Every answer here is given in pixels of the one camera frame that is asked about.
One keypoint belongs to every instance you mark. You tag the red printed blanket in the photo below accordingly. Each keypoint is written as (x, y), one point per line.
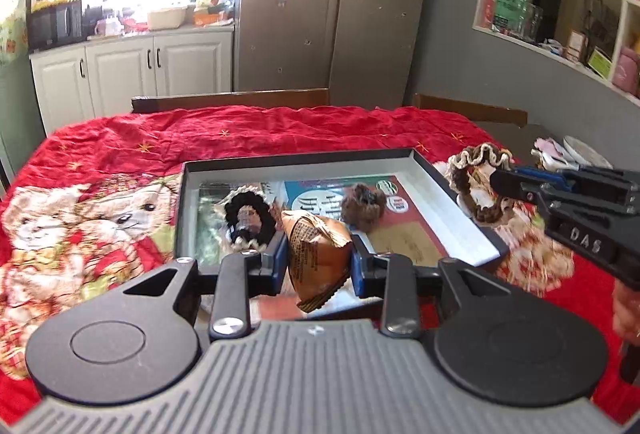
(125, 154)

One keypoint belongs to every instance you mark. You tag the green card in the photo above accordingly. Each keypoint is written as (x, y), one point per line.
(599, 63)

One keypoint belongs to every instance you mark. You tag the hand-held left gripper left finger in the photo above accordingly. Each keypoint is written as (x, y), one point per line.
(279, 264)

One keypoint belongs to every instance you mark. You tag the orange pyramid snack packet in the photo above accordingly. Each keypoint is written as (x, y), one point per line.
(315, 259)

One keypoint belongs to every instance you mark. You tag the white wall shelf unit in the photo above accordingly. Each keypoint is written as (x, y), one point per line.
(545, 54)

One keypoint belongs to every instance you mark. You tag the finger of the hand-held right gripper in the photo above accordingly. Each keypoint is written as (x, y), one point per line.
(515, 186)
(545, 175)

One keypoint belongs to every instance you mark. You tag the black and white crochet scrunchie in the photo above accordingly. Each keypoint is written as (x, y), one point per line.
(237, 209)

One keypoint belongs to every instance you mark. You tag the grey refrigerator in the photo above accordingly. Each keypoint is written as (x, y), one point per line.
(300, 14)

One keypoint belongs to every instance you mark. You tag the wooden chair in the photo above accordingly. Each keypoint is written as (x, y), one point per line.
(225, 100)
(470, 110)

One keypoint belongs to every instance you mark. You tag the white and pink cloth item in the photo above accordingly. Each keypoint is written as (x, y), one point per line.
(547, 154)

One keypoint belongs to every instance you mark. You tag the small photo frame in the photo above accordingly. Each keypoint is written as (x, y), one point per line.
(576, 45)

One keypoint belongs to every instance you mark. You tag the brown and cream crochet scrunchie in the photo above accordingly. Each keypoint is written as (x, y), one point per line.
(480, 156)

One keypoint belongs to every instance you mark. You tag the printed paper sheet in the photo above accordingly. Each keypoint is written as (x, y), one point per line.
(400, 234)

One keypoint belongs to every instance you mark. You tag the person's right hand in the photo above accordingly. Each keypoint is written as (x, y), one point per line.
(627, 314)

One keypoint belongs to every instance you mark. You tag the pink mug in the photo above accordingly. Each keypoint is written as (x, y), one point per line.
(100, 28)

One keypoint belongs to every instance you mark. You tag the clear drinking glasses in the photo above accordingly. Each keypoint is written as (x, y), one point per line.
(531, 21)

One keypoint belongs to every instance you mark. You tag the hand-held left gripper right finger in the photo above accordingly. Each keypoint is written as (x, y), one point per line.
(359, 264)

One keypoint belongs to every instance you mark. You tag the black microwave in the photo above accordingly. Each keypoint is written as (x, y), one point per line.
(52, 25)

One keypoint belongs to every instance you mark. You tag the green paper sign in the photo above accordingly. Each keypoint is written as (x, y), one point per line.
(507, 6)

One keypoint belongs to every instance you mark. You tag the white plastic basin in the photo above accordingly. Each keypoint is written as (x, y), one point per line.
(167, 19)

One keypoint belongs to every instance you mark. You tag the white kitchen cabinet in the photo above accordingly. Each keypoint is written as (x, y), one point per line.
(120, 74)

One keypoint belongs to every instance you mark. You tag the black cardboard box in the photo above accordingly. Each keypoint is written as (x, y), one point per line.
(460, 219)

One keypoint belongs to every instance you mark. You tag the orange box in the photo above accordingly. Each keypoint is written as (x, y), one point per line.
(207, 18)

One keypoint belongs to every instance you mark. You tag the white plate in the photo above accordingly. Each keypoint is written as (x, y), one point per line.
(585, 154)

